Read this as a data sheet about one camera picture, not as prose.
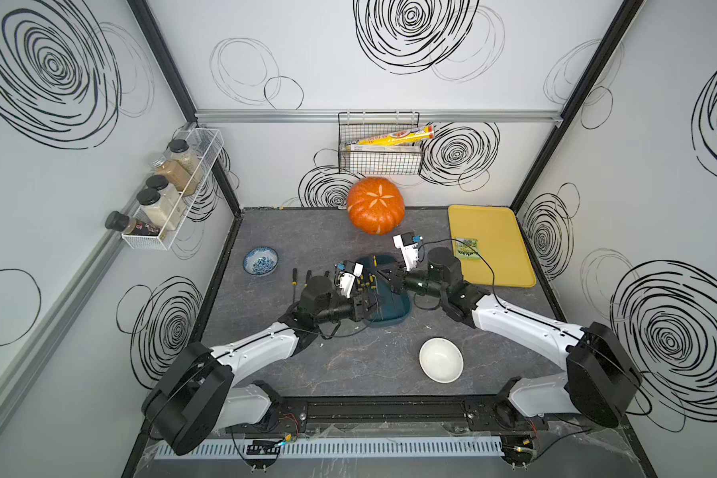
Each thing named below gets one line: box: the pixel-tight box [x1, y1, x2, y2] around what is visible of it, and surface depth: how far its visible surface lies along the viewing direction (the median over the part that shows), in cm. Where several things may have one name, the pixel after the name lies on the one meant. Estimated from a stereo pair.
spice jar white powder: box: [145, 174, 187, 212], surface depth 70 cm
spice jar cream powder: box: [136, 188, 180, 232], surface depth 67 cm
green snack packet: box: [455, 237, 481, 260], surface depth 110 cm
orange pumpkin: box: [346, 176, 406, 237], surface depth 107 cm
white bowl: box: [418, 336, 465, 384], surface depth 82 cm
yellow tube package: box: [344, 125, 436, 147], surface depth 88 cm
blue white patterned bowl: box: [242, 245, 280, 276], surface depth 104 cm
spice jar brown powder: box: [151, 156, 198, 198], surface depth 74 cm
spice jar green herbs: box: [169, 138, 199, 176], surface depth 77 cm
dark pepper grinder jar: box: [104, 210, 161, 237], surface depth 62 cm
